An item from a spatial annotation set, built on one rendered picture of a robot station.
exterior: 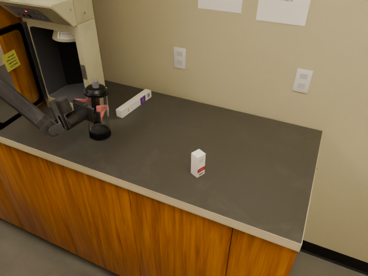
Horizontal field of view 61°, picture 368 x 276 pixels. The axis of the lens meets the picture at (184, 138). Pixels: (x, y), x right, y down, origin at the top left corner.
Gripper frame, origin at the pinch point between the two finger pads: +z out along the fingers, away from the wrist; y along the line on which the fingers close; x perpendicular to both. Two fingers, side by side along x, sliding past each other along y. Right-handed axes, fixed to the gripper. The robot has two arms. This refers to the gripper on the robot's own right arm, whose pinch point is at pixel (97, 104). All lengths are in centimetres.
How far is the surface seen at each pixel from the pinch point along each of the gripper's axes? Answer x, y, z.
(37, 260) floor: 114, 40, -23
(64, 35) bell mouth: -23.9, 22.3, 8.6
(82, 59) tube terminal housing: -15.6, 11.8, 6.5
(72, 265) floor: 112, 19, -16
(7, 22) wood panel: -26, 48, 1
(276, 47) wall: -25, -63, 51
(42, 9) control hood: -37.8, 17.2, -5.5
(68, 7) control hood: -37.9, 11.7, 2.1
